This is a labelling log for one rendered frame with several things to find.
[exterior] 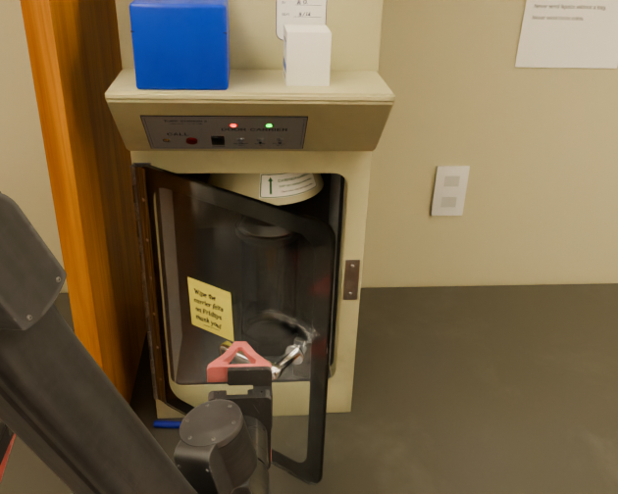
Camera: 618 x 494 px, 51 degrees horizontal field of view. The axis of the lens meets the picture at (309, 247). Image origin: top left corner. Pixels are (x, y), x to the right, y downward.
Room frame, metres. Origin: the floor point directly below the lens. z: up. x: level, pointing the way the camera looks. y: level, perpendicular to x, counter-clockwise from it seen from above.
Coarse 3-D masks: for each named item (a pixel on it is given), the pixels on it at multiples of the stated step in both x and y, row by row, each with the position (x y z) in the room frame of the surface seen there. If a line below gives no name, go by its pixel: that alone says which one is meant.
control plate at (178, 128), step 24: (144, 120) 0.73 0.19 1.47; (168, 120) 0.73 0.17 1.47; (192, 120) 0.73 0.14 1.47; (216, 120) 0.74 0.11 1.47; (240, 120) 0.74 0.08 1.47; (264, 120) 0.74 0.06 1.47; (288, 120) 0.74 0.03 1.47; (168, 144) 0.78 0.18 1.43; (192, 144) 0.78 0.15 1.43; (240, 144) 0.78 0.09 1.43; (264, 144) 0.79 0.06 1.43; (288, 144) 0.79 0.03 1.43
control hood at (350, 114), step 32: (128, 96) 0.70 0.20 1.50; (160, 96) 0.70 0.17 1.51; (192, 96) 0.71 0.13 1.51; (224, 96) 0.71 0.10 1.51; (256, 96) 0.71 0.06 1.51; (288, 96) 0.72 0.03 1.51; (320, 96) 0.72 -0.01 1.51; (352, 96) 0.73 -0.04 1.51; (384, 96) 0.73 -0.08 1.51; (128, 128) 0.74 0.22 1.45; (320, 128) 0.77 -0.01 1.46; (352, 128) 0.77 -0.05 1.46
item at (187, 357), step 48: (192, 192) 0.74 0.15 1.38; (192, 240) 0.75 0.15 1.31; (240, 240) 0.70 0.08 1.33; (288, 240) 0.66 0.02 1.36; (240, 288) 0.70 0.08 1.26; (288, 288) 0.66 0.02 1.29; (192, 336) 0.75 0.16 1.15; (240, 336) 0.70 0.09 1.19; (288, 336) 0.66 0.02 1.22; (192, 384) 0.76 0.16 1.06; (288, 384) 0.66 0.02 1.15; (288, 432) 0.66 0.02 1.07
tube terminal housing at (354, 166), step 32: (128, 0) 0.81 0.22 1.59; (256, 0) 0.83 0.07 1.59; (352, 0) 0.84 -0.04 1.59; (128, 32) 0.81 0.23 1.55; (256, 32) 0.83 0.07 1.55; (352, 32) 0.84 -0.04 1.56; (128, 64) 0.81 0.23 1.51; (256, 64) 0.83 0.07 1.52; (352, 64) 0.84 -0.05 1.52; (160, 160) 0.82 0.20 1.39; (192, 160) 0.82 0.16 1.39; (224, 160) 0.82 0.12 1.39; (256, 160) 0.83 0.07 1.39; (288, 160) 0.83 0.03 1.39; (320, 160) 0.84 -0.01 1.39; (352, 160) 0.84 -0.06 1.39; (352, 192) 0.84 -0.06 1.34; (352, 224) 0.84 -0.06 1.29; (352, 256) 0.84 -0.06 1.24; (352, 320) 0.84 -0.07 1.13; (352, 352) 0.84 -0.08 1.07; (352, 384) 0.84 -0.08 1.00; (160, 416) 0.81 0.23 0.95
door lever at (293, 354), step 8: (224, 344) 0.66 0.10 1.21; (224, 352) 0.65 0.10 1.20; (240, 352) 0.65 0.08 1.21; (288, 352) 0.66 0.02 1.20; (296, 352) 0.65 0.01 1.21; (240, 360) 0.64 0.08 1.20; (248, 360) 0.63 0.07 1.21; (288, 360) 0.64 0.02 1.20; (296, 360) 0.65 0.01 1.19; (272, 368) 0.62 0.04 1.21; (280, 368) 0.62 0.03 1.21; (272, 376) 0.61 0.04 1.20; (280, 376) 0.62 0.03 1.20
